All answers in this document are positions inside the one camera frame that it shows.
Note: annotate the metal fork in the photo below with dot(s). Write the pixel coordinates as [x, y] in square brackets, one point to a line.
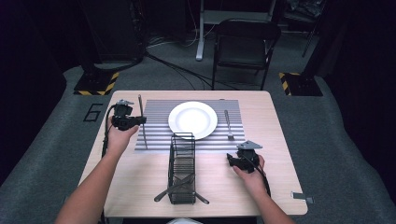
[228, 124]

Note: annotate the black folding chair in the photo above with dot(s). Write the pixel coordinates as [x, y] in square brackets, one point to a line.
[246, 49]

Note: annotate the black chopstick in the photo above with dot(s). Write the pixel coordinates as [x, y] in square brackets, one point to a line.
[144, 137]

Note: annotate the white round plate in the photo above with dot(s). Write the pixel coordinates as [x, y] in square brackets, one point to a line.
[193, 119]

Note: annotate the black stand base hazard tape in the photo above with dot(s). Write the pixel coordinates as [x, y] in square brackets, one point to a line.
[303, 85]
[93, 84]

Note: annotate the dark cutlery piece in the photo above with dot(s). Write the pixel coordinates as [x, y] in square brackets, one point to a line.
[165, 194]
[203, 199]

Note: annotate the person's white clothing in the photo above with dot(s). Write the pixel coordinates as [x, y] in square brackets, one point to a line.
[184, 221]

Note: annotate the person's right hand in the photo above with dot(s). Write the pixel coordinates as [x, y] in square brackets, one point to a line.
[250, 180]

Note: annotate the white desk frame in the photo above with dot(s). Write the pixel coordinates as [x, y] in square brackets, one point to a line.
[200, 37]

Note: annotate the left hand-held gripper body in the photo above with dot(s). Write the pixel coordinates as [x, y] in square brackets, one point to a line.
[122, 116]

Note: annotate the person's left hand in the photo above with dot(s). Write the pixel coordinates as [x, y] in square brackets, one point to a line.
[118, 140]

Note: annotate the black cabinet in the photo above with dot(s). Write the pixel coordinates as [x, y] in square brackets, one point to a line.
[115, 31]

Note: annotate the grey striped placemat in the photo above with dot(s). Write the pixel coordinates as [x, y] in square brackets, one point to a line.
[158, 137]

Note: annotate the grey metal table bracket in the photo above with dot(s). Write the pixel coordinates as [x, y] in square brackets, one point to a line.
[302, 197]

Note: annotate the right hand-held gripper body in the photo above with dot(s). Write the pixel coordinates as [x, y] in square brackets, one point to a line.
[249, 160]

